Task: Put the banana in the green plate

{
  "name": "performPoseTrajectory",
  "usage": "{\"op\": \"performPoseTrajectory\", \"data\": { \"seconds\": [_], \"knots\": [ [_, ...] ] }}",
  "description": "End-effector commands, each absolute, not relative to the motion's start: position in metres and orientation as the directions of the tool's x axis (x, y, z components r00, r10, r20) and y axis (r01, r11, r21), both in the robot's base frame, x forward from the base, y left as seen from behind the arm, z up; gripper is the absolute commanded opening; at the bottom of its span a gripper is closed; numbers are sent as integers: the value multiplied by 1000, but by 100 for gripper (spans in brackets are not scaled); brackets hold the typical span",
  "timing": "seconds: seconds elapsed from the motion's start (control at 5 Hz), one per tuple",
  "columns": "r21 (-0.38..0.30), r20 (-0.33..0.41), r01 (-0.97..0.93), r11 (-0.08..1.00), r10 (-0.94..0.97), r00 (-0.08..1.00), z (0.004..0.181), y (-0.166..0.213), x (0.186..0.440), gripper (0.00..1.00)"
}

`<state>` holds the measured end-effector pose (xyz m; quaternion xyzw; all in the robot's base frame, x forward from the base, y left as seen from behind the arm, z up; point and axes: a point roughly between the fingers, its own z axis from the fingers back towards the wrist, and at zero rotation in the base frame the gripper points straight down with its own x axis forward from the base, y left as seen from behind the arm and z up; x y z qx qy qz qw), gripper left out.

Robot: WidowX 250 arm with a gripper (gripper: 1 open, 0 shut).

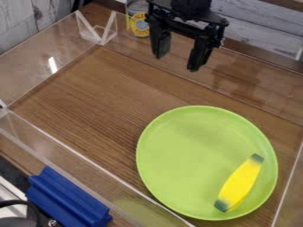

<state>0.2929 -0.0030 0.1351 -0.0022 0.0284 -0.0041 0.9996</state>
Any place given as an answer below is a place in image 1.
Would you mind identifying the clear acrylic front wall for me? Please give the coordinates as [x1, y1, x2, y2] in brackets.
[0, 109, 195, 227]

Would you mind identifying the clear acrylic triangle bracket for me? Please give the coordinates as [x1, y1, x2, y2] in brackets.
[76, 11, 118, 46]

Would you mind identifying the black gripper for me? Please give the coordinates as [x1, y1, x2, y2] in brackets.
[147, 0, 230, 72]

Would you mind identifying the black cable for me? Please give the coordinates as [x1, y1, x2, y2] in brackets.
[0, 200, 43, 227]

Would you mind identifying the yellow labelled tin can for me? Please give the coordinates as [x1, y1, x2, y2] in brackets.
[126, 0, 150, 38]

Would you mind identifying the green plate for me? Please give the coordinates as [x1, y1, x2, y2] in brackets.
[137, 106, 278, 221]

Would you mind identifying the yellow toy banana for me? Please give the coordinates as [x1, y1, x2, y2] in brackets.
[214, 153, 265, 213]

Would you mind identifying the blue plastic clamp block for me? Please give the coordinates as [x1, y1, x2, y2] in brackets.
[27, 167, 112, 227]

